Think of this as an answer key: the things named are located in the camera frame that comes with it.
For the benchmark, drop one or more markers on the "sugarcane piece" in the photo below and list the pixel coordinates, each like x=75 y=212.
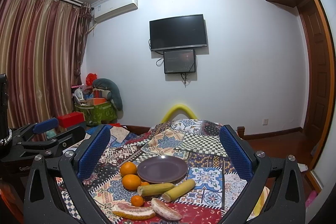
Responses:
x=154 y=189
x=178 y=191

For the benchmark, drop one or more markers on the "small mandarin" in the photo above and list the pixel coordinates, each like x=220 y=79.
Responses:
x=137 y=201
x=144 y=183

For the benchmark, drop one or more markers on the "red box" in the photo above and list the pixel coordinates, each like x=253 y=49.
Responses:
x=72 y=119

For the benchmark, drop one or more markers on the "peeled pomelo segment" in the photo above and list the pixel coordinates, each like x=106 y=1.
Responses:
x=164 y=211

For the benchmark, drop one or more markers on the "small mandarin front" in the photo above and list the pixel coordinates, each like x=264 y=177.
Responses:
x=137 y=201

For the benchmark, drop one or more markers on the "white air conditioner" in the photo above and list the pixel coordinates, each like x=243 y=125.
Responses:
x=107 y=9

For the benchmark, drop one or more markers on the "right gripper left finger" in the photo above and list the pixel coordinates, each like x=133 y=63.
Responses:
x=43 y=202

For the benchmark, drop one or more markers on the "wall mounted black television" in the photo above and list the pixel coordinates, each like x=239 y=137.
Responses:
x=178 y=32

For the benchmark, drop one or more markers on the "pomelo wedge with rind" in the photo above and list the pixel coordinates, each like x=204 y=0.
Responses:
x=132 y=212

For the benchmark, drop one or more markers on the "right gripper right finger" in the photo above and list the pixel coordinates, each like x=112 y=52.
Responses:
x=286 y=200

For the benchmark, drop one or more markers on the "small black monitor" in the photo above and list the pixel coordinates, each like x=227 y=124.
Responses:
x=179 y=61

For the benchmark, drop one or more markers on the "large orange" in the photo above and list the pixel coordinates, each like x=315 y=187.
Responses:
x=131 y=182
x=128 y=168

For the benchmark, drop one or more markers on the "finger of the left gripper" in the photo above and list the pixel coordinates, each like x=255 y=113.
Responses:
x=34 y=131
x=54 y=146

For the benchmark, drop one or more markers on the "striped red gold curtain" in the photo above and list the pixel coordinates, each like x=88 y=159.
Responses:
x=42 y=50

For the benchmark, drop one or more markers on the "yellow foam tube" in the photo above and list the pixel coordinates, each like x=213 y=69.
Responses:
x=176 y=110

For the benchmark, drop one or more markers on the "purple ceramic plate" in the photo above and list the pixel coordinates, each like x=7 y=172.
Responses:
x=162 y=169

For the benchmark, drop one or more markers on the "patchwork patterned bedspread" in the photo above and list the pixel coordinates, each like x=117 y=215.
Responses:
x=217 y=183

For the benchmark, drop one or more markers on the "red plastic bag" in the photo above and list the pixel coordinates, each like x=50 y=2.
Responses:
x=90 y=78

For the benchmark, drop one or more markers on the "white wall socket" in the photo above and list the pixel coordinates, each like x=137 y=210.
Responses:
x=265 y=122

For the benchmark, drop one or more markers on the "grey plush toy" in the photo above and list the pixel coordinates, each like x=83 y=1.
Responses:
x=113 y=94

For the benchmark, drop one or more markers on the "green storage box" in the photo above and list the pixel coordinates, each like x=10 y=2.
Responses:
x=97 y=114

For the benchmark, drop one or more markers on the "wooden door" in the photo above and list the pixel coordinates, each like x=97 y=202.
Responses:
x=321 y=58

